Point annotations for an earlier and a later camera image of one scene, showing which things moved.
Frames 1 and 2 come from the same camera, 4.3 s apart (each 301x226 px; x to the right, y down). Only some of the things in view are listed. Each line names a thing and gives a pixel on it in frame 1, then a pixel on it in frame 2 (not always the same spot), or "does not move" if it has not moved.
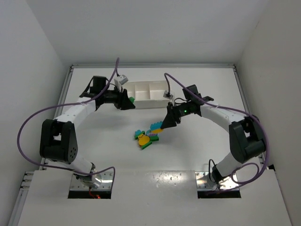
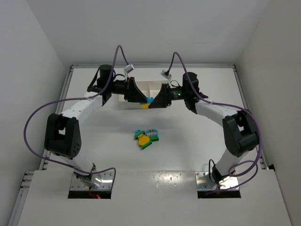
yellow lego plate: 157,130 → 145,106
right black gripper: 175,113 → 168,94
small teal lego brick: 138,132 does not move
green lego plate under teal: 136,136 does not move
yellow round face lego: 142,139 does not move
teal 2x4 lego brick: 156,125 → 149,100
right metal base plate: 229,182 does not move
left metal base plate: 106,179 does not move
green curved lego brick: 154,138 does not move
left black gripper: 120,100 → 126,89
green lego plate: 146,145 does not move
